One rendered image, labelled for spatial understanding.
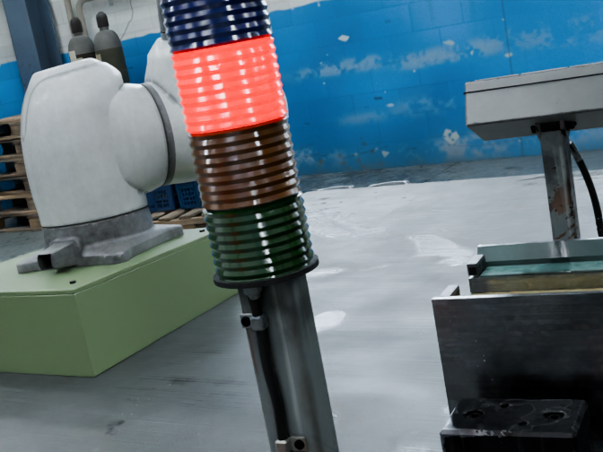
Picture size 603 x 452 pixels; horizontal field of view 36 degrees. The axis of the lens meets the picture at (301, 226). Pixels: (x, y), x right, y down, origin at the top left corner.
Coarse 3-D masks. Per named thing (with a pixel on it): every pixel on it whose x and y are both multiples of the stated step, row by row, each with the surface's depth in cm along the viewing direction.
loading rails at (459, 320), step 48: (576, 240) 85; (480, 288) 85; (528, 288) 83; (576, 288) 82; (480, 336) 75; (528, 336) 73; (576, 336) 71; (480, 384) 76; (528, 384) 74; (576, 384) 72
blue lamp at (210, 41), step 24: (168, 0) 50; (192, 0) 49; (216, 0) 49; (240, 0) 50; (264, 0) 52; (168, 24) 51; (192, 24) 50; (216, 24) 49; (240, 24) 50; (264, 24) 51; (192, 48) 50
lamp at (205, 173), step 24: (192, 144) 52; (216, 144) 51; (240, 144) 51; (264, 144) 51; (288, 144) 53; (216, 168) 52; (240, 168) 51; (264, 168) 51; (288, 168) 52; (216, 192) 52; (240, 192) 51; (264, 192) 51; (288, 192) 52
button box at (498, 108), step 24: (552, 72) 96; (576, 72) 94; (600, 72) 93; (480, 96) 99; (504, 96) 98; (528, 96) 96; (552, 96) 95; (576, 96) 94; (600, 96) 93; (480, 120) 98; (504, 120) 97; (528, 120) 97; (552, 120) 97; (576, 120) 97; (600, 120) 97
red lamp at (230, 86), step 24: (216, 48) 50; (240, 48) 50; (264, 48) 51; (192, 72) 50; (216, 72) 50; (240, 72) 50; (264, 72) 51; (192, 96) 51; (216, 96) 50; (240, 96) 50; (264, 96) 51; (192, 120) 52; (216, 120) 51; (240, 120) 51; (264, 120) 51
